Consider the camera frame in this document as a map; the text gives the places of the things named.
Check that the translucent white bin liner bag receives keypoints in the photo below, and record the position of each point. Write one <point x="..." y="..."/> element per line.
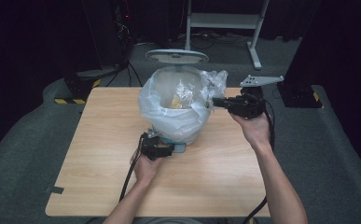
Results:
<point x="172" y="124"/>

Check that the white grey pedal trash can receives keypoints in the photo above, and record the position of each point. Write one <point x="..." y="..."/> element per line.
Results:
<point x="176" y="56"/>

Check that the white metal stand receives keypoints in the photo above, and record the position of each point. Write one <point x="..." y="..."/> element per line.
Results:
<point x="224" y="21"/>

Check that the person's right hand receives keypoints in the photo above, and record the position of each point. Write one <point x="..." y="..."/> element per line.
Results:
<point x="256" y="129"/>

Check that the black yellow-striped stand base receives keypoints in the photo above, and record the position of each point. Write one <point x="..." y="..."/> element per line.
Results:
<point x="78" y="87"/>
<point x="299" y="96"/>

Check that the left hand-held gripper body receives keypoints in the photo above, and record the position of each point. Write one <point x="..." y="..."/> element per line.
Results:
<point x="151" y="146"/>

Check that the yellowish plastic wrapper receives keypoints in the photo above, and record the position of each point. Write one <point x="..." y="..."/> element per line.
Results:
<point x="176" y="102"/>

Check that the grey tape piece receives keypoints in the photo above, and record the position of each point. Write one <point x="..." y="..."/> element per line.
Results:
<point x="55" y="189"/>

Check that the person's left hand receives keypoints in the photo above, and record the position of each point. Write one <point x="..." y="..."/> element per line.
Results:
<point x="145" y="169"/>

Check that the dark equipment rack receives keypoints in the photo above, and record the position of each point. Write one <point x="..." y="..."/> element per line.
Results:
<point x="123" y="31"/>

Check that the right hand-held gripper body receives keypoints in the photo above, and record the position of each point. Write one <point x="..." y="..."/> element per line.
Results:
<point x="248" y="105"/>

